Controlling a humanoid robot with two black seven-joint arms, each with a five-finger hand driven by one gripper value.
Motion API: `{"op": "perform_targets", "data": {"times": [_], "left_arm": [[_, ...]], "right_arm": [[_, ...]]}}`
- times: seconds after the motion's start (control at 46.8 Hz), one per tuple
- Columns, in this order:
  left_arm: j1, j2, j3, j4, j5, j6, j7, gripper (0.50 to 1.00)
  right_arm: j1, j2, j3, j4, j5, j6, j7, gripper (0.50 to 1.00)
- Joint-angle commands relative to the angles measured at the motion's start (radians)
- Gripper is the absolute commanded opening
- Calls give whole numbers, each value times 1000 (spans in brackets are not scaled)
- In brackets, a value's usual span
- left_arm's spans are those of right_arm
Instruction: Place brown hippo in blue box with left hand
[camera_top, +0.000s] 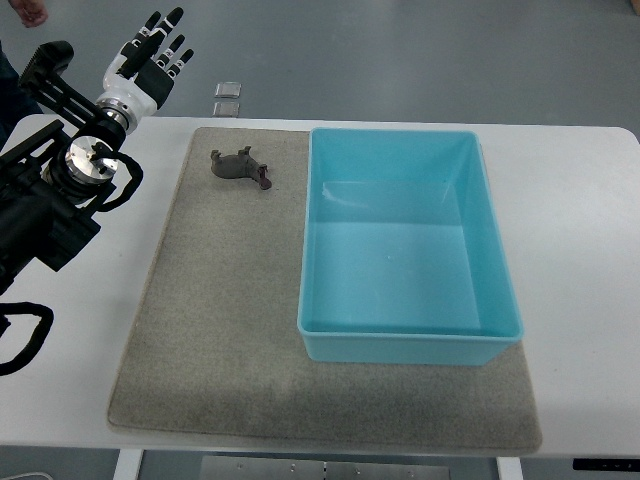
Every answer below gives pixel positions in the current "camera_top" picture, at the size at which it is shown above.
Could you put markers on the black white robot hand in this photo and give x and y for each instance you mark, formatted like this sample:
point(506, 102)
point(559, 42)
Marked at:
point(141, 76)

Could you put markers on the person's hand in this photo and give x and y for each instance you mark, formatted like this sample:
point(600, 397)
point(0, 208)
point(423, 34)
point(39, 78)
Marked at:
point(32, 13)

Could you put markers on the brown toy hippo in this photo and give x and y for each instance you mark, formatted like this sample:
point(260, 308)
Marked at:
point(240, 165)

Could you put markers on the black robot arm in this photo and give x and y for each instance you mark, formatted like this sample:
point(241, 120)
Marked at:
point(54, 182)

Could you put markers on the blue plastic box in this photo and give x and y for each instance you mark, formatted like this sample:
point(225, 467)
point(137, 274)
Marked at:
point(403, 261)

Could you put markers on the lower metal floor plate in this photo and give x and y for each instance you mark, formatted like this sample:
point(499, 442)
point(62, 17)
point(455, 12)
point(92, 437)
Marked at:
point(226, 109)

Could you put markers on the metal floor plate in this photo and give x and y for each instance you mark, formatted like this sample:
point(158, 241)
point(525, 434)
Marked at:
point(226, 109)
point(231, 90)

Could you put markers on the upper metal floor plate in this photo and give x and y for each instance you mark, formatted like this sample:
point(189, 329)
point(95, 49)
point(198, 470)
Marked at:
point(231, 90)

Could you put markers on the grey felt mat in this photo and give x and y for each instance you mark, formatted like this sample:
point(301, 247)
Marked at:
point(215, 348)

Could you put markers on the left white table leg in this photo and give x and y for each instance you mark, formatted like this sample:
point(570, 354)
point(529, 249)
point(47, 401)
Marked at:
point(128, 464)

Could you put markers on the white table leg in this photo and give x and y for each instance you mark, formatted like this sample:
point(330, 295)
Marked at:
point(128, 464)
point(509, 468)

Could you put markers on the right white table leg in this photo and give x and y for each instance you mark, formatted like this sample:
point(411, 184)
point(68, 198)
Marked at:
point(509, 468)

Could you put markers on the black table control panel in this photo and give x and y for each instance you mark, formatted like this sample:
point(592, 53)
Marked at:
point(606, 464)

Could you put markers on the metal table base plate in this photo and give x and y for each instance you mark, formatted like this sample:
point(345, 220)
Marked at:
point(227, 467)

